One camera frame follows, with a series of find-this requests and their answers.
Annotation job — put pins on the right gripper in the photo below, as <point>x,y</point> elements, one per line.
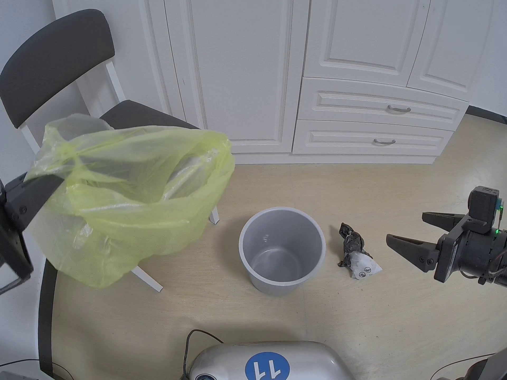
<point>469,253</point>

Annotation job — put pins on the grey and white chair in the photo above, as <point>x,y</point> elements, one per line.
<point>59,54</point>

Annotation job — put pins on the white printed wrapper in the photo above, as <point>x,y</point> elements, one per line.
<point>365,268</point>

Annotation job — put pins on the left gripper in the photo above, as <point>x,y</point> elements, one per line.
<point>16,251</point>

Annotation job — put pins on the grey trash bin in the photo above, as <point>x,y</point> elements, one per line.
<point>281,259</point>

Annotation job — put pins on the white wardrobe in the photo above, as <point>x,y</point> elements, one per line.
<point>245,54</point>

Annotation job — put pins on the yellow plastic bag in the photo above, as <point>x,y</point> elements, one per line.
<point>138,220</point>

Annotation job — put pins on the black plastic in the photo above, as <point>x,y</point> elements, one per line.
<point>350,244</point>

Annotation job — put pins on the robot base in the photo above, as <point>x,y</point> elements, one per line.
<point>221,362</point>

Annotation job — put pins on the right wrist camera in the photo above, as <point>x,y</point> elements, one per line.
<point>481,204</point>

